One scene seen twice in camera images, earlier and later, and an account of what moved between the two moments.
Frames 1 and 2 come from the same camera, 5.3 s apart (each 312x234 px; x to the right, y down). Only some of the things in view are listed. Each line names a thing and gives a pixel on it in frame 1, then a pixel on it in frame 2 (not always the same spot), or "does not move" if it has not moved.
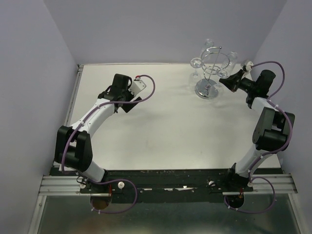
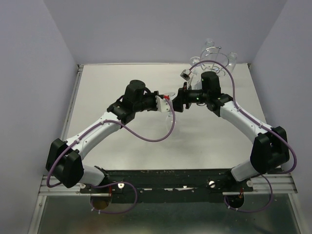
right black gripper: x=231 y=82 -> x=182 y=98
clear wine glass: x=223 y=73 -> x=170 y=123
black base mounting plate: x=167 y=186 does not move
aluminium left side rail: x=71 y=104 does not move
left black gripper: x=128 y=106 -> x=153 y=94
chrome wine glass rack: x=212 y=60 does not move
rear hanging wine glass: x=209 y=43 does not move
